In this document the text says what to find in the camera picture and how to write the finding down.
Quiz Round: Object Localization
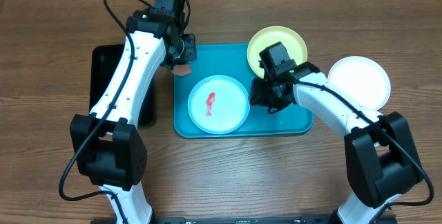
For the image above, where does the pink sponge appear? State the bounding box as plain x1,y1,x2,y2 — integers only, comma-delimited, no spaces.
171,64,192,76

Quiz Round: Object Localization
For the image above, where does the light blue plate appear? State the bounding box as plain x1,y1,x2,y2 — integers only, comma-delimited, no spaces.
187,75,250,135

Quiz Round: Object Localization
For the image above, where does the yellow-green plate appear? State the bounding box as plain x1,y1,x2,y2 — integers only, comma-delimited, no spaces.
247,26,307,78

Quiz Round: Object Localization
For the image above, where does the white plate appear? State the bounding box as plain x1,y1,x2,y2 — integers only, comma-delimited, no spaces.
328,56,391,110

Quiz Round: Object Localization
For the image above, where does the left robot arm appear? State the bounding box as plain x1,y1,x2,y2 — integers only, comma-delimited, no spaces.
59,8,195,223

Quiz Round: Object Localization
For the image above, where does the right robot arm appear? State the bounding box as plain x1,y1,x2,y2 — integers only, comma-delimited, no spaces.
249,61,434,223

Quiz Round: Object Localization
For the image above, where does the black rectangular tray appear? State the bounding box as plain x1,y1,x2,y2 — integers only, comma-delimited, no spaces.
89,44,156,127

